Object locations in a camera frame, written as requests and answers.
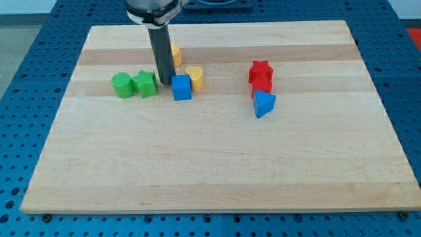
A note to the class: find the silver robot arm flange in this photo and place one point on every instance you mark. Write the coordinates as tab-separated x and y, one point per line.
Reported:
153	14

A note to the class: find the red star block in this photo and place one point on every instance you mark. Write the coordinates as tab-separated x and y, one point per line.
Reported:
260	69

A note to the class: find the green star block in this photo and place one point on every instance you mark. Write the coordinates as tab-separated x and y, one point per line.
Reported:
145	83

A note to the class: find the blue cube block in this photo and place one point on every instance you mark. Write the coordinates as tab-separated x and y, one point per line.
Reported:
181	87

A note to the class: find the yellow heart block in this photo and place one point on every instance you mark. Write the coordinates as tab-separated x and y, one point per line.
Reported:
196	77

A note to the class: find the blue triangle block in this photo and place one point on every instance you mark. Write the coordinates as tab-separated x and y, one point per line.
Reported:
263	103

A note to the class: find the red cylinder block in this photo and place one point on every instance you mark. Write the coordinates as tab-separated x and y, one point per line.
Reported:
262	84

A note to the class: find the yellow block behind rod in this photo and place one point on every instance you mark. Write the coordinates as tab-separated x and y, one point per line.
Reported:
177	55

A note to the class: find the wooden board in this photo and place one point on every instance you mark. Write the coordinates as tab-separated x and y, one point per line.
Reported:
327	145

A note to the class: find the green cylinder block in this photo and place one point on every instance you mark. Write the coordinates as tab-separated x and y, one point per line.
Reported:
122	84

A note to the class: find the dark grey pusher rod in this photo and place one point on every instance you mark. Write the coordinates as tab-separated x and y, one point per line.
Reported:
161	46

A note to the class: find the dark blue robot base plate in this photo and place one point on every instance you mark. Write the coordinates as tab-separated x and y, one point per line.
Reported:
218	5

